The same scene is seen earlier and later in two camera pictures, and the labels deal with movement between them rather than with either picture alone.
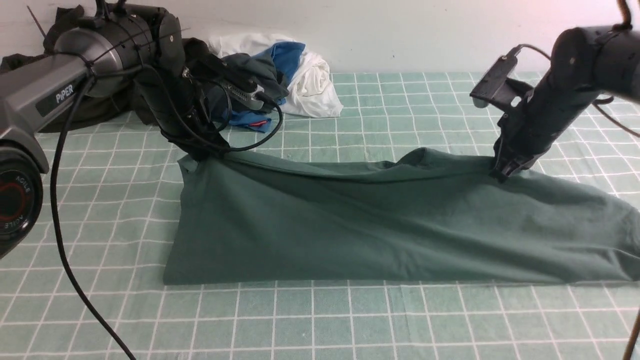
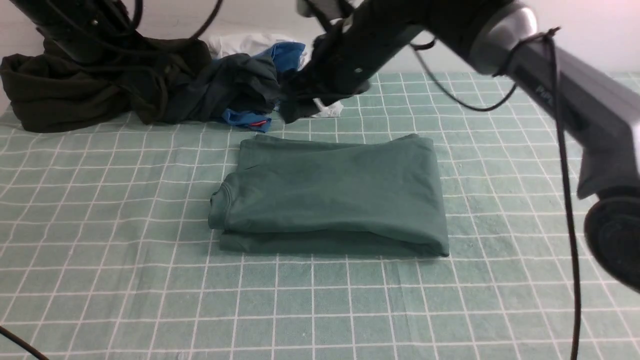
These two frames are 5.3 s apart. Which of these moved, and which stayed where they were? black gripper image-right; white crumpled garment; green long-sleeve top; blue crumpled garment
Moved: green long-sleeve top; black gripper image-right
Stayed: white crumpled garment; blue crumpled garment
